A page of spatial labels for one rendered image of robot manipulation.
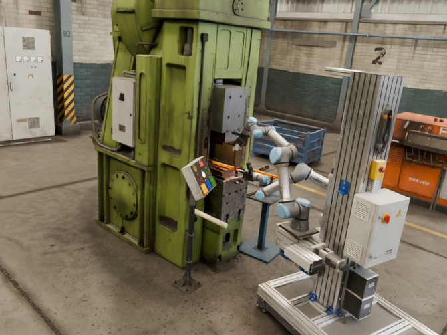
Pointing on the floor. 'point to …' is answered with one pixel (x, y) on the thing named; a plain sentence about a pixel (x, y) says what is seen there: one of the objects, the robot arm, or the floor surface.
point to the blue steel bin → (310, 147)
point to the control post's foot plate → (187, 285)
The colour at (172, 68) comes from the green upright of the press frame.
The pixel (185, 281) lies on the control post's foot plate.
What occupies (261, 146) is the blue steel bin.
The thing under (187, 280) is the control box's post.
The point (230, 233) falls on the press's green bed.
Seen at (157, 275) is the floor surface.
